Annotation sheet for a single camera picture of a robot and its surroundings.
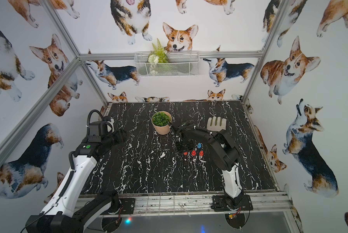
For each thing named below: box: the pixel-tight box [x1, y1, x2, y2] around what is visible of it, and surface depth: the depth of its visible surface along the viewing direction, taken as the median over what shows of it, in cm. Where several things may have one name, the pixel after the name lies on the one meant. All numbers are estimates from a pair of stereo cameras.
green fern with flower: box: [147, 37, 169, 65], surface depth 84 cm
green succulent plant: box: [152, 111, 171, 127], surface depth 97 cm
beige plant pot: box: [151, 110, 173, 135], surface depth 97 cm
